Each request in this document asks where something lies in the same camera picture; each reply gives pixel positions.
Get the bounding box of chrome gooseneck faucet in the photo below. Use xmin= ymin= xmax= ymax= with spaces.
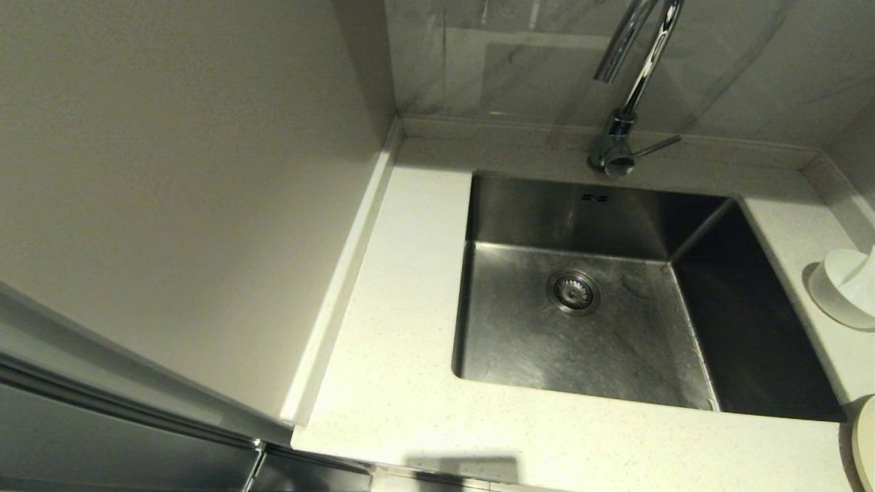
xmin=588 ymin=0 xmax=684 ymax=180

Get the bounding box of round metal drain strainer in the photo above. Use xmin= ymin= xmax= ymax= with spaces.
xmin=547 ymin=270 xmax=602 ymax=316

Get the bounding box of stainless steel sink basin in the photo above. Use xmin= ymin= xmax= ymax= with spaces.
xmin=451 ymin=169 xmax=848 ymax=423

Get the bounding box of stainless steel appliance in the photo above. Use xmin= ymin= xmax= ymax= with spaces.
xmin=0 ymin=284 xmax=373 ymax=492

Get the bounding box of white ceramic bowl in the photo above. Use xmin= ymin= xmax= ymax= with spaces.
xmin=809 ymin=247 xmax=875 ymax=331

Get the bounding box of white round plate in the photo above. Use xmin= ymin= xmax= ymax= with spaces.
xmin=852 ymin=395 xmax=875 ymax=492

